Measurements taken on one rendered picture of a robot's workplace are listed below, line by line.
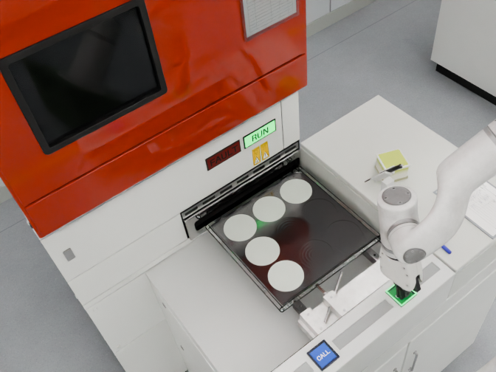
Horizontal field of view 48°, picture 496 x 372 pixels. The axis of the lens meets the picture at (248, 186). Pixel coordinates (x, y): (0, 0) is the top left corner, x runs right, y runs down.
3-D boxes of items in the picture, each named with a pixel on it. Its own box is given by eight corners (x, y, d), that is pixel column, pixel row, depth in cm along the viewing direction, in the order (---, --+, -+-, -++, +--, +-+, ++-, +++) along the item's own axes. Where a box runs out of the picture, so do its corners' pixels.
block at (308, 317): (300, 319, 147) (299, 314, 145) (309, 311, 149) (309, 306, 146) (319, 341, 143) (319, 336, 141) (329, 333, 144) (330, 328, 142)
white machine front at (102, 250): (81, 304, 164) (28, 222, 133) (296, 167, 191) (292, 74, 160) (85, 311, 162) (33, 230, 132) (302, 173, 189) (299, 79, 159)
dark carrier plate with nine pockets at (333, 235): (210, 226, 168) (210, 225, 168) (298, 170, 180) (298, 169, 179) (282, 305, 149) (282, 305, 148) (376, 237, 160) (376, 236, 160)
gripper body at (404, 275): (372, 242, 131) (376, 274, 138) (405, 265, 124) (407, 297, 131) (395, 225, 134) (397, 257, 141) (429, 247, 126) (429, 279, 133)
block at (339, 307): (322, 302, 150) (322, 296, 148) (331, 294, 151) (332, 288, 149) (342, 322, 146) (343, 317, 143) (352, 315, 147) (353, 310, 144)
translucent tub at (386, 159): (373, 169, 168) (375, 153, 163) (397, 162, 168) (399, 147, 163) (384, 187, 163) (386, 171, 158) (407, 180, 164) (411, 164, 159)
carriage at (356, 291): (297, 325, 149) (297, 320, 147) (395, 252, 162) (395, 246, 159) (317, 348, 145) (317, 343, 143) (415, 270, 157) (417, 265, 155)
